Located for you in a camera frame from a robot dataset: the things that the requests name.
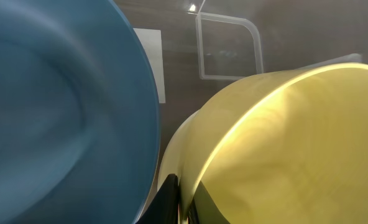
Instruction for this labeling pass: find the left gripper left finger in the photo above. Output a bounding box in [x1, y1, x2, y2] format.
[136, 174, 180, 224]

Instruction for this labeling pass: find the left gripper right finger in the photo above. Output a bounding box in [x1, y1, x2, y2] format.
[188, 182, 229, 224]

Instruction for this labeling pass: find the yellow small bowl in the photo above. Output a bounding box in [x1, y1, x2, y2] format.
[180, 63, 368, 223]

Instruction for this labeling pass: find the dark blue bowl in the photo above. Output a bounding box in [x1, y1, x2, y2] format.
[0, 0, 160, 223]

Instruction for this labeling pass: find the clear plastic storage bin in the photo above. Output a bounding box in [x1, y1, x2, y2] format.
[112, 0, 368, 224]

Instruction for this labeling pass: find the white label in bin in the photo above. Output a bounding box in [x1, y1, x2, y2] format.
[134, 28, 166, 103]

